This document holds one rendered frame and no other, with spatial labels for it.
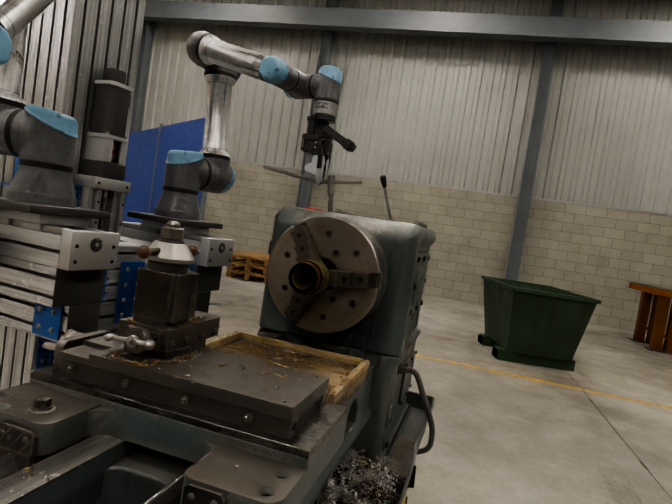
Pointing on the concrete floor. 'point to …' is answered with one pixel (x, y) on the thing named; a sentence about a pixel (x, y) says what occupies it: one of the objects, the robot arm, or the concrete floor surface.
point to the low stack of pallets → (248, 265)
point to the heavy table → (654, 317)
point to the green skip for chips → (534, 322)
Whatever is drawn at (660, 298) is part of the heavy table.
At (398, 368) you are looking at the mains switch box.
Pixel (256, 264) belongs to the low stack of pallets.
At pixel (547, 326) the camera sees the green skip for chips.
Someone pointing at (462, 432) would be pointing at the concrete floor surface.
